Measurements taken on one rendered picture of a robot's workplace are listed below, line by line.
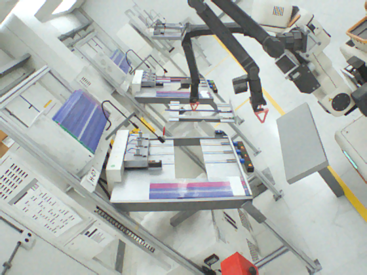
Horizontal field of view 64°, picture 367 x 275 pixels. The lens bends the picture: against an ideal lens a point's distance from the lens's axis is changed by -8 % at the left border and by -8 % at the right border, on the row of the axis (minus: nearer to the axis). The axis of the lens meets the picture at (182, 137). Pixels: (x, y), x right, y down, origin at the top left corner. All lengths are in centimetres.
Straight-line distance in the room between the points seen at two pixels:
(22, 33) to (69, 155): 361
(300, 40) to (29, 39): 420
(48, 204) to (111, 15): 816
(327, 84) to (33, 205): 159
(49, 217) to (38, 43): 359
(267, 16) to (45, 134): 117
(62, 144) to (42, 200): 30
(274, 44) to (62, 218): 130
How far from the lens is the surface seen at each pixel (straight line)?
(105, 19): 951
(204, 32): 178
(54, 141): 159
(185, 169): 318
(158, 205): 157
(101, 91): 288
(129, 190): 167
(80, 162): 161
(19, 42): 510
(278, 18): 151
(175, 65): 637
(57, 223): 175
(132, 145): 196
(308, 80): 161
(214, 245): 179
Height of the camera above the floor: 172
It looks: 21 degrees down
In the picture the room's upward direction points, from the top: 46 degrees counter-clockwise
